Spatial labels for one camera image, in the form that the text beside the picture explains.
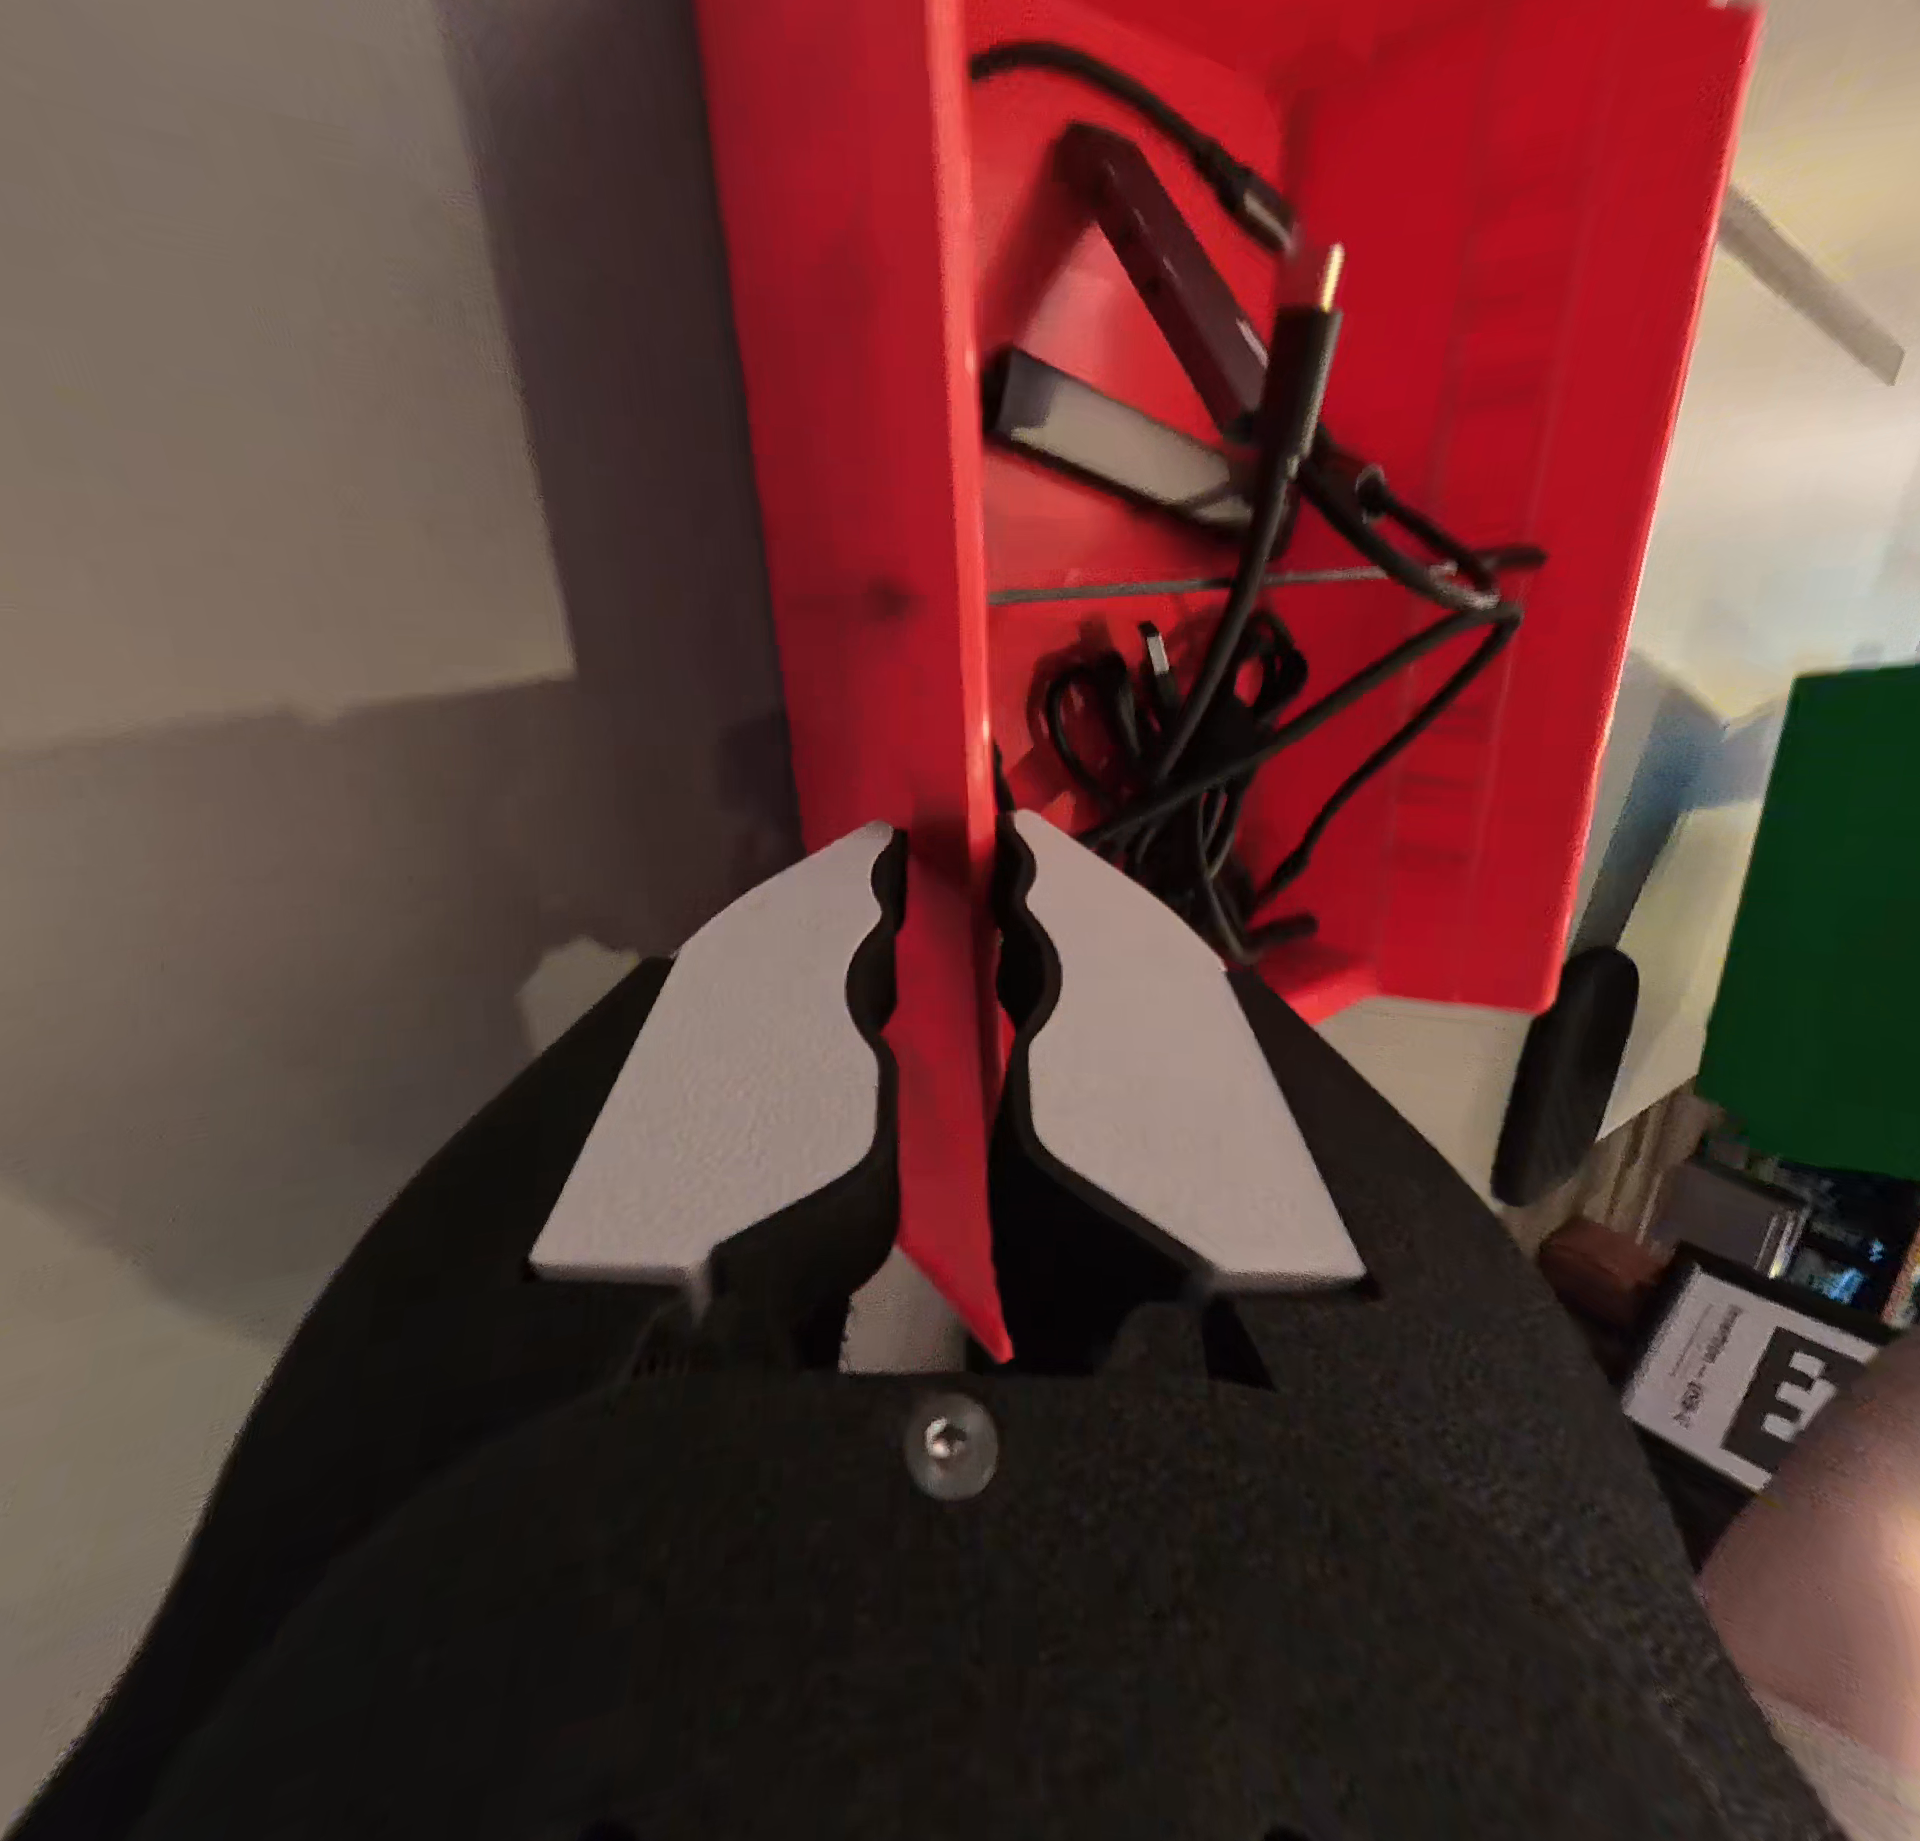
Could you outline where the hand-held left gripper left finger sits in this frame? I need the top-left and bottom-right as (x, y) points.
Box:
(523, 823), (915, 1374)

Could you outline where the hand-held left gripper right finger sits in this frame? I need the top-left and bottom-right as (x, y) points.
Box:
(991, 806), (1371, 1374)

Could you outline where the black cable with tethered adapter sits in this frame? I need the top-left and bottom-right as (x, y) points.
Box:
(1105, 429), (1545, 853)

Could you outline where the red plastic tray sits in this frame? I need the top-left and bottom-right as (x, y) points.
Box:
(690, 0), (1764, 1365)

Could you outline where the dark grey printed usb hub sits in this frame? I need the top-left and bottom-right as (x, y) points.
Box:
(982, 349), (1266, 527)

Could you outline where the slim grey usb hub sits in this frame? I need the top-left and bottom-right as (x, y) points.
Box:
(1054, 121), (1281, 420)

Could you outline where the green box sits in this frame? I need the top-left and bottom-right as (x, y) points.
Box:
(1696, 664), (1920, 1185)

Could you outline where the grey metal bar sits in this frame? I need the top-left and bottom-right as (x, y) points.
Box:
(1719, 186), (1911, 388)

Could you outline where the black cable long dark plug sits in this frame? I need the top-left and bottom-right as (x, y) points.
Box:
(1157, 244), (1347, 796)

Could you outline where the black cable grey usb-c plug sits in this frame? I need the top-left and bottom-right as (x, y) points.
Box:
(973, 44), (1304, 249)

